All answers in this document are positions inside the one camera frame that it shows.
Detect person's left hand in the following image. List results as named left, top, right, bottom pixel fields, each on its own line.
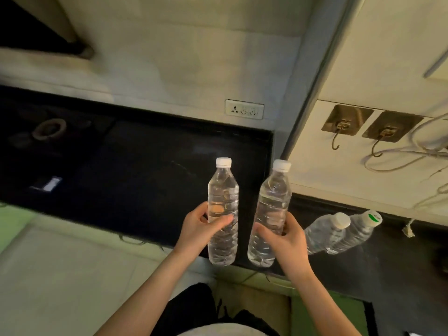
left=174, top=201, right=234, bottom=260

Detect person's right hand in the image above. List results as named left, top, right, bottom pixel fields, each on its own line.
left=252, top=211, right=314, bottom=281

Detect clear plastic water bottle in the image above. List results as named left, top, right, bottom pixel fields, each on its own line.
left=303, top=212, right=351, bottom=256
left=207, top=157, right=240, bottom=267
left=247, top=159, right=293, bottom=269

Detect green-marked cap water bottle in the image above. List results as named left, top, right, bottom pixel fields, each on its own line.
left=327, top=210, right=383, bottom=256

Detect person's left forearm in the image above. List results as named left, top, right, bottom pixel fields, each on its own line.
left=94, top=246, right=198, bottom=336

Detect person's right forearm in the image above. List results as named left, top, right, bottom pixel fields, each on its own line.
left=283, top=271, right=363, bottom=336

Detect person's black trousers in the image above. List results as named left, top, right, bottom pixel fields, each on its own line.
left=150, top=282, right=280, bottom=336

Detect green sink cabinet doors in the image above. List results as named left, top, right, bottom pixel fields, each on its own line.
left=289, top=294, right=368, bottom=336

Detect person's white shirt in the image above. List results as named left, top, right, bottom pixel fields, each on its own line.
left=175, top=325, right=252, bottom=336

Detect black gas stove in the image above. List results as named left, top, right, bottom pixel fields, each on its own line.
left=0, top=87, right=116, bottom=167

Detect small blue packet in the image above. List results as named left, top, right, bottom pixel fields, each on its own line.
left=29, top=175, right=63, bottom=192

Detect green base cupboard row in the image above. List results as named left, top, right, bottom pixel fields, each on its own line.
left=0, top=203, right=37, bottom=254

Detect round stove burner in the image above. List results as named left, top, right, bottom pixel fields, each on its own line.
left=32, top=119, right=67, bottom=141

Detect black range hood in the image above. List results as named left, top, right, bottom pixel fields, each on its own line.
left=0, top=0, right=95, bottom=60

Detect white cord end knot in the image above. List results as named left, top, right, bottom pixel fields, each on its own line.
left=401, top=218, right=417, bottom=238

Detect white wall socket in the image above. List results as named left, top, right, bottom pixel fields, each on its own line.
left=225, top=99, right=265, bottom=120

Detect adhesive metal wall hook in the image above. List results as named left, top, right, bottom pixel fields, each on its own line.
left=321, top=104, right=374, bottom=150
left=361, top=111, right=424, bottom=158

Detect white hanging cord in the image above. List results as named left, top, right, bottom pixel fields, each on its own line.
left=364, top=113, right=448, bottom=210

